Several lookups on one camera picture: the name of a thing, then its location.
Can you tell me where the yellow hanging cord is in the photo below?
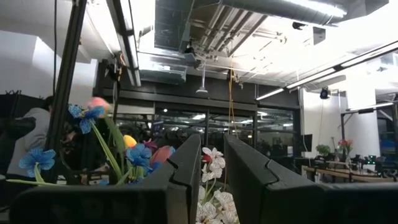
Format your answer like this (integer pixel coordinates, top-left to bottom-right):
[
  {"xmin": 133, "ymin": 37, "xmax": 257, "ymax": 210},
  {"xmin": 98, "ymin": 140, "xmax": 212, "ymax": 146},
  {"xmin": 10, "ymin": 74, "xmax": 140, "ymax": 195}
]
[{"xmin": 228, "ymin": 57, "xmax": 239, "ymax": 139}]

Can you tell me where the blue artificial flower sprig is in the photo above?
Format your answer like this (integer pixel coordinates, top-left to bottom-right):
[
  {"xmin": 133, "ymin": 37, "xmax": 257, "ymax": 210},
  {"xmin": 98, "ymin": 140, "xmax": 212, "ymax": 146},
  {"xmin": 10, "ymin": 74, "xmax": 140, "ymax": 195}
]
[{"xmin": 17, "ymin": 104, "xmax": 177, "ymax": 187}]

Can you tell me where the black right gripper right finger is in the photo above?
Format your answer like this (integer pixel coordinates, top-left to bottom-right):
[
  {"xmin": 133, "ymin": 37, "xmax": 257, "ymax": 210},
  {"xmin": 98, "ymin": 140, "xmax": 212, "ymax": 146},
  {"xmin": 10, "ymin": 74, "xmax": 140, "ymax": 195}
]
[{"xmin": 223, "ymin": 134, "xmax": 398, "ymax": 224}]

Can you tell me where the black monitor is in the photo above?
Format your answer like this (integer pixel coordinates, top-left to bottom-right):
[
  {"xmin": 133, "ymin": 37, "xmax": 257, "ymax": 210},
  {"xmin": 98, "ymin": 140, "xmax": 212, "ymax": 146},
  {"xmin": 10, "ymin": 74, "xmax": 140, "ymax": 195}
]
[{"xmin": 299, "ymin": 133, "xmax": 313, "ymax": 153}]

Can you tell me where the person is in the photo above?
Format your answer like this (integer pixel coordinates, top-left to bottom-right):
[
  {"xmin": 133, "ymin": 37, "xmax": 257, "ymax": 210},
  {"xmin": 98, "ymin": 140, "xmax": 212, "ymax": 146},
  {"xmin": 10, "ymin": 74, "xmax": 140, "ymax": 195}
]
[{"xmin": 6, "ymin": 95, "xmax": 55, "ymax": 178}]

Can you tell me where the silver ventilation duct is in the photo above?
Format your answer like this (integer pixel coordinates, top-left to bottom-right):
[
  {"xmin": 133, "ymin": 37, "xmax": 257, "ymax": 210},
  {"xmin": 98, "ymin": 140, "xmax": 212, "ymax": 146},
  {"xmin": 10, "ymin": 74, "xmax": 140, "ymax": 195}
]
[{"xmin": 217, "ymin": 0, "xmax": 348, "ymax": 19}]

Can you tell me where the red flower bouquet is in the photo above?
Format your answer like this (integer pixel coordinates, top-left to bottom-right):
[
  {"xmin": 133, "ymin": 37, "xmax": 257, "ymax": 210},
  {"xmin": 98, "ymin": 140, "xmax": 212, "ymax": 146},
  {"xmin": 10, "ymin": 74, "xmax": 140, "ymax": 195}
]
[{"xmin": 337, "ymin": 138, "xmax": 354, "ymax": 156}]

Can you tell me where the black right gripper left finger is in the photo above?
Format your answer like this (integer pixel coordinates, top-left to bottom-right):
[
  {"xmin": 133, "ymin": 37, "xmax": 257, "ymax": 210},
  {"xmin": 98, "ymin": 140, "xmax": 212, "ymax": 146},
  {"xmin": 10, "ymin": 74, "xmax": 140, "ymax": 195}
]
[{"xmin": 9, "ymin": 134, "xmax": 202, "ymax": 224}]

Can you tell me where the green potted plant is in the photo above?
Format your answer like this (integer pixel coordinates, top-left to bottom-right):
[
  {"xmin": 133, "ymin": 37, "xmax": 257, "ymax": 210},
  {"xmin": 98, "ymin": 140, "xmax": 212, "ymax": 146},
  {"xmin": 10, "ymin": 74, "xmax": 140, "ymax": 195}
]
[{"xmin": 315, "ymin": 143, "xmax": 331, "ymax": 157}]

